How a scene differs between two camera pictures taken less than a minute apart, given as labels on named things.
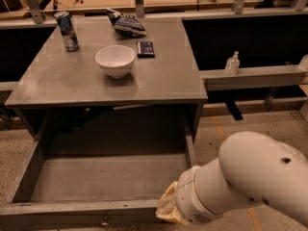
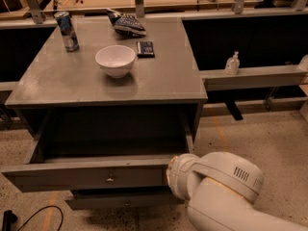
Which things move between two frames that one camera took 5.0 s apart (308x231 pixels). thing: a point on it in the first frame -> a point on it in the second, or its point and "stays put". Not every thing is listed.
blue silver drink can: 67,30 stays put
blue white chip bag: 125,25 stays put
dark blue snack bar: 145,49 stays put
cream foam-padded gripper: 187,198 -> 178,174
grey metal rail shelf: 255,77 stays put
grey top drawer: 69,190 -> 103,148
